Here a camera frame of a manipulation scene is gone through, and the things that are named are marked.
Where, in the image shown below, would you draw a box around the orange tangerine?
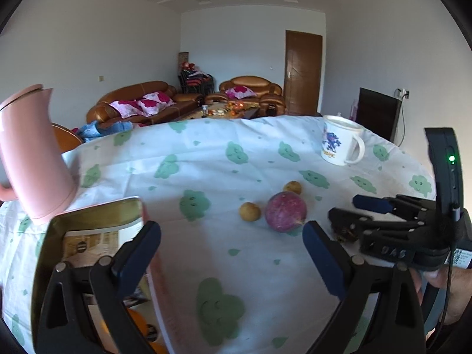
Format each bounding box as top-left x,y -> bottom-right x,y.
150,342 -> 169,354
99,307 -> 152,354

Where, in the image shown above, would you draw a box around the person's right hand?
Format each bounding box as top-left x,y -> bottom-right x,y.
409,266 -> 472,325

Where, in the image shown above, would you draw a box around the purple passion fruit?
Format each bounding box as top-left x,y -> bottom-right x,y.
264,191 -> 307,232

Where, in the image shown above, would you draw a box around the small yellow longan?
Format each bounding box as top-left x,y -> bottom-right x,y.
283,181 -> 302,195

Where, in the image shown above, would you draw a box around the pink tin box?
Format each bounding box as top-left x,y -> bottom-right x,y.
31,196 -> 150,351

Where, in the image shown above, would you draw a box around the white floral mug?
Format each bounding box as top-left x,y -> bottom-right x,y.
321,115 -> 366,166

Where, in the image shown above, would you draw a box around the small brown longan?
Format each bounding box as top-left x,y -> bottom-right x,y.
238,202 -> 262,222

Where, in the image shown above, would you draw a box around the black television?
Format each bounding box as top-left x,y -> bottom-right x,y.
355,88 -> 401,142

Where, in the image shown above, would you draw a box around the white green-cloud tablecloth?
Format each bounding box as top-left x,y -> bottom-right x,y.
0,114 -> 438,354

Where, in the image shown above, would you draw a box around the pink electric kettle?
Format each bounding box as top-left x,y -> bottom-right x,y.
1,84 -> 77,222

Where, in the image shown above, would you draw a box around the brown leather armchair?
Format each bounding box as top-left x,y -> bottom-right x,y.
205,76 -> 286,117

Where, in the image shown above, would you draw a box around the cluttered coffee table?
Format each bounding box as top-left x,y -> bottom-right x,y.
178,101 -> 260,121

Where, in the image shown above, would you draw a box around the orange chair back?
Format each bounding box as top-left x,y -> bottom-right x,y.
52,123 -> 83,153

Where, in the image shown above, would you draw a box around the pink floral armchair cushion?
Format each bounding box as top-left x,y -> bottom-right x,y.
225,86 -> 257,100

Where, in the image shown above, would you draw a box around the brown wooden door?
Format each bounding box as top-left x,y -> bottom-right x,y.
284,30 -> 323,116

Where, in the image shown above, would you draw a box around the blue cloth on chair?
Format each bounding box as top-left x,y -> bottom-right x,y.
73,121 -> 134,142

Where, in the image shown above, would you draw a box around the stacked chairs in corner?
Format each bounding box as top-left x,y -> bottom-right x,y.
178,52 -> 214,96

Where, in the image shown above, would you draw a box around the brown leather long sofa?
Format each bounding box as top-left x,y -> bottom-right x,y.
86,81 -> 204,127

